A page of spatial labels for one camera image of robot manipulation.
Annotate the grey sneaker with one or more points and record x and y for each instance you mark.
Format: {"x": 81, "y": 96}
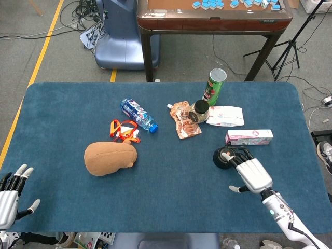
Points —
{"x": 325, "y": 155}

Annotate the blue backed mahjong tile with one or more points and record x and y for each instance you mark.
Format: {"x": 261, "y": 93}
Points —
{"x": 275, "y": 7}
{"x": 196, "y": 3}

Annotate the blue grey robot torso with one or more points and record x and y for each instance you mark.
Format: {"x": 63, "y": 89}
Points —
{"x": 166, "y": 241}

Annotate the black metal base plate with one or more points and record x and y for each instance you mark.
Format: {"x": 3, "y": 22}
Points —
{"x": 321, "y": 135}

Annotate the pink white carton box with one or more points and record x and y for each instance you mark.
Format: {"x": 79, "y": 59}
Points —
{"x": 249, "y": 137}

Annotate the white face mahjong tile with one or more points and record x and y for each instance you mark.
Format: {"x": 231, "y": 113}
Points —
{"x": 264, "y": 3}

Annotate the white wet wipes pack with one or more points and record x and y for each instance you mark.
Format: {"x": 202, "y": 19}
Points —
{"x": 228, "y": 116}

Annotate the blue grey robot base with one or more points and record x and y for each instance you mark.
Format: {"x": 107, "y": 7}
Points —
{"x": 122, "y": 46}

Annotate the black white checkerboard sheet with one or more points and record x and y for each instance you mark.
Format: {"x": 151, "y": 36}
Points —
{"x": 107, "y": 236}

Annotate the clear plastic bottle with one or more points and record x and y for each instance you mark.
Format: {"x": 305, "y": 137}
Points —
{"x": 230, "y": 243}

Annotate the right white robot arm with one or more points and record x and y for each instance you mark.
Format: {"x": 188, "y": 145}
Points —
{"x": 280, "y": 212}

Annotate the blue table cloth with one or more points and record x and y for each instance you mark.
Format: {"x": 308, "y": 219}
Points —
{"x": 166, "y": 194}

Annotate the brown plush capybara toy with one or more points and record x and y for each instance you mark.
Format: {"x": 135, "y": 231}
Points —
{"x": 109, "y": 158}

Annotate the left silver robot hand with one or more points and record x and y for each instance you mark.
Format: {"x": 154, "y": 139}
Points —
{"x": 7, "y": 202}

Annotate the brown mahjong table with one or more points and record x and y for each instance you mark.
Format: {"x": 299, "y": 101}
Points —
{"x": 207, "y": 24}

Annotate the white power adapter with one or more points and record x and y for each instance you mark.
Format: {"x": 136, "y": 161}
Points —
{"x": 328, "y": 101}

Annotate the glass spice jar black lid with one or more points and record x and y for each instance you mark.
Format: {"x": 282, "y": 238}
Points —
{"x": 201, "y": 106}

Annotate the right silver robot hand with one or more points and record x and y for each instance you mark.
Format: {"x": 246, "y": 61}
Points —
{"x": 254, "y": 176}

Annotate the blue label water bottle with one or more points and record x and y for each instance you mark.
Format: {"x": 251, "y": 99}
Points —
{"x": 135, "y": 111}

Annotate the brown spout pouch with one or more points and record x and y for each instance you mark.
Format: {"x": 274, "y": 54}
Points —
{"x": 185, "y": 124}

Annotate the grey power strip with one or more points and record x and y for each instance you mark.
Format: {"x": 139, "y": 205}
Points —
{"x": 89, "y": 37}

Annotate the white chair wooden legs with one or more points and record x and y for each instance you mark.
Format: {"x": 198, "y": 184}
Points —
{"x": 35, "y": 7}

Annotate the green chips can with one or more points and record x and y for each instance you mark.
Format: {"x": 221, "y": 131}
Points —
{"x": 212, "y": 90}

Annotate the black tripod stand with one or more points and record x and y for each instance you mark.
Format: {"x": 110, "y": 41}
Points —
{"x": 292, "y": 43}

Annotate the black teapot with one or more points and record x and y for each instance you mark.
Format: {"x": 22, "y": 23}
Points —
{"x": 220, "y": 163}

